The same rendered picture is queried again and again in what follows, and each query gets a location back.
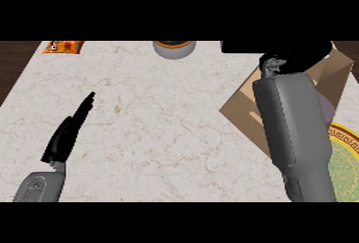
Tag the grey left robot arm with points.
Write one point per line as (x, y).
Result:
(41, 186)

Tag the grey plant pot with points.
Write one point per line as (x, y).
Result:
(174, 50)

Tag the brown cardboard box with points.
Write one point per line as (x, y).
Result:
(243, 110)

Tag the orange snack packet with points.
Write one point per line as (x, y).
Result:
(62, 46)

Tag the green plate with yellow rim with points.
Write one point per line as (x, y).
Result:
(347, 164)

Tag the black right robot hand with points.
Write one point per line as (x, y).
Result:
(301, 53)

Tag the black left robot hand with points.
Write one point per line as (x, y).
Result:
(68, 136)

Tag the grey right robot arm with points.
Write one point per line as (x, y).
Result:
(294, 133)

